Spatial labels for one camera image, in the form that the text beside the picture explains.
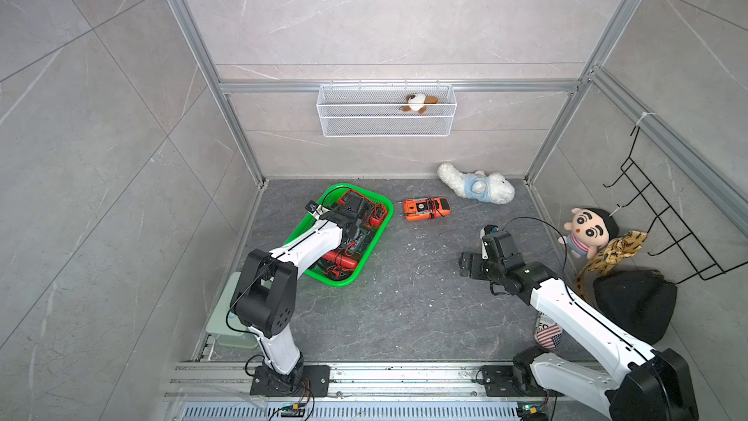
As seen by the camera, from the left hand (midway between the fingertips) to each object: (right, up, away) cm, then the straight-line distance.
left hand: (342, 216), depth 92 cm
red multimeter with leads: (+10, +1, +5) cm, 12 cm away
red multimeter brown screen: (0, -13, -6) cm, 14 cm away
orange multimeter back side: (+29, +2, +12) cm, 32 cm away
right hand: (+41, -13, -8) cm, 43 cm away
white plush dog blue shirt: (+54, +10, +12) cm, 56 cm away
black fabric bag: (+74, -18, -26) cm, 80 cm away
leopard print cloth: (+73, -10, -16) cm, 76 cm away
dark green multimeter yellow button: (+6, -5, -18) cm, 20 cm away
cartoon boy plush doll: (+73, -3, -11) cm, 74 cm away
